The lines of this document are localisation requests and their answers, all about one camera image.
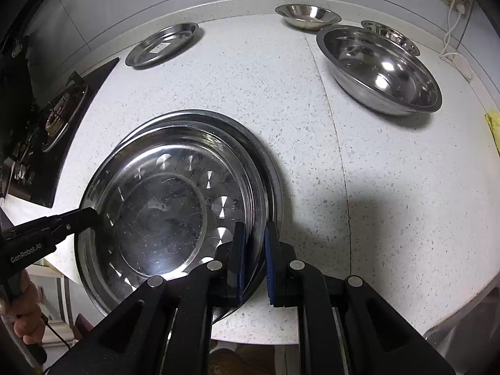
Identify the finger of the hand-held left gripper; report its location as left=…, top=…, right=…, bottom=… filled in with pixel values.
left=11, top=207, right=100, bottom=236
left=50, top=218, right=101, bottom=245

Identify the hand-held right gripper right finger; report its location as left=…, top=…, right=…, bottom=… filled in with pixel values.
left=265, top=221, right=456, bottom=375

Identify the steel sink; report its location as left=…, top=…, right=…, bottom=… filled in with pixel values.
left=423, top=281, right=500, bottom=375

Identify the small patterned steel bowl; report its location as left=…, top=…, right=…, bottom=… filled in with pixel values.
left=360, top=20, right=421, bottom=56

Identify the black range hood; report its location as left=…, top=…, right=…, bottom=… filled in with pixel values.
left=0, top=0, right=65, bottom=71

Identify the steel basin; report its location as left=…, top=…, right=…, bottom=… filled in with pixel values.
left=117, top=108, right=284, bottom=323

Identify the large steel plate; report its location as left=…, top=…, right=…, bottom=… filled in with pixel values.
left=74, top=119, right=270, bottom=318

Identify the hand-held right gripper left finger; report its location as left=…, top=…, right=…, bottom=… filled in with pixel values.
left=49, top=222, right=247, bottom=375

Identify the shallow steel bowl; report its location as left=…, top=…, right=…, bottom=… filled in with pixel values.
left=275, top=4, right=342, bottom=31

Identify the thin black cable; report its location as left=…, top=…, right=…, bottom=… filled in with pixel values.
left=42, top=316, right=77, bottom=351

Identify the person's left hand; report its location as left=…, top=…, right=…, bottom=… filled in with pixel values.
left=0, top=271, right=46, bottom=346

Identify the yellow cloth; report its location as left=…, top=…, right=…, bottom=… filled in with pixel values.
left=484, top=111, right=500, bottom=146

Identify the small steel plate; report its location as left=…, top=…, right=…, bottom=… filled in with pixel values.
left=125, top=22, right=200, bottom=68

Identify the large deep steel bowl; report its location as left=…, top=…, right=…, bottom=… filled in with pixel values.
left=316, top=25, right=443, bottom=117

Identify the black gas stove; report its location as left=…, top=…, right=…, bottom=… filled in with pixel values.
left=0, top=57, right=120, bottom=209

